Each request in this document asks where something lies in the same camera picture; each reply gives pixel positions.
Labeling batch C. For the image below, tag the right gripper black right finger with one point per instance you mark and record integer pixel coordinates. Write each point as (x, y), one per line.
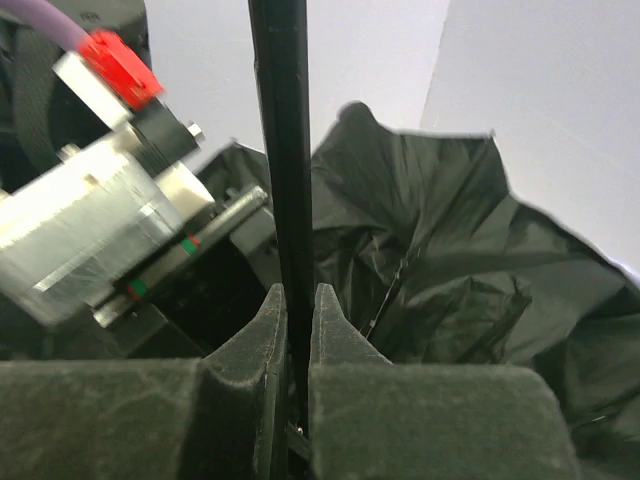
(372, 419)

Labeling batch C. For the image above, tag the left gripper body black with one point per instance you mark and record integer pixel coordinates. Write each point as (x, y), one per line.
(184, 303)

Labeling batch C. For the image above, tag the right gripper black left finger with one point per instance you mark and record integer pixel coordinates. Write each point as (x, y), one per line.
(220, 417)

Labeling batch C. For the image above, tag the lilac umbrella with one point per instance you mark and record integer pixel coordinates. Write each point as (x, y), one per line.
(432, 258)

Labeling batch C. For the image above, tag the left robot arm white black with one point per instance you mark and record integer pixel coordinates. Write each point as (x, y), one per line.
(38, 112)

